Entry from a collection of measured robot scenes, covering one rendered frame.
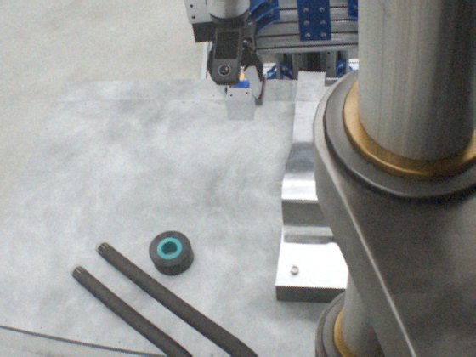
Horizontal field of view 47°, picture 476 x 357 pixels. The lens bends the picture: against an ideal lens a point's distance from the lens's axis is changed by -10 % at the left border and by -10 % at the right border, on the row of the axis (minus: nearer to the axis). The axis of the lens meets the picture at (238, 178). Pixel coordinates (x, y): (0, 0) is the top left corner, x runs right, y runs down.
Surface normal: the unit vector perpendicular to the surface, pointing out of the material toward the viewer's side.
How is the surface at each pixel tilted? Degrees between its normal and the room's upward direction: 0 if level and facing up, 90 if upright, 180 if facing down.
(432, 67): 90
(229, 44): 30
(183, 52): 0
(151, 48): 0
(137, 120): 0
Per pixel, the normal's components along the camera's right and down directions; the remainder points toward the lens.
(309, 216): -0.15, 0.72
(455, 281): -0.11, -0.62
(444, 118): 0.14, 0.76
